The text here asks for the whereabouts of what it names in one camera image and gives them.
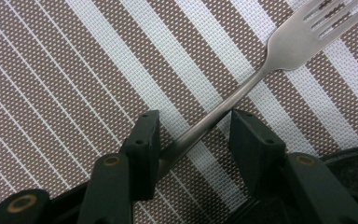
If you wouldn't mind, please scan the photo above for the silver fork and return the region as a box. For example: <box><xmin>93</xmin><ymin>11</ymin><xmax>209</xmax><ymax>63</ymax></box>
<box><xmin>156</xmin><ymin>0</ymin><xmax>358</xmax><ymax>183</ymax></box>

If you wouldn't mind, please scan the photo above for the brown striped placemat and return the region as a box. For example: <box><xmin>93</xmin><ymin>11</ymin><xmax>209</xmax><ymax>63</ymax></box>
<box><xmin>0</xmin><ymin>0</ymin><xmax>358</xmax><ymax>224</ymax></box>

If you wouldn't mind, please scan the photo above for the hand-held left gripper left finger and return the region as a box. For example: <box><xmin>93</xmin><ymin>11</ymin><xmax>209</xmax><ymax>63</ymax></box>
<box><xmin>77</xmin><ymin>109</ymin><xmax>162</xmax><ymax>224</ymax></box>

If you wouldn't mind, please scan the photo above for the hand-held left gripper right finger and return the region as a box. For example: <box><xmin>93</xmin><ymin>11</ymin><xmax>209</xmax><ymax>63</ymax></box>
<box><xmin>228</xmin><ymin>108</ymin><xmax>358</xmax><ymax>224</ymax></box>

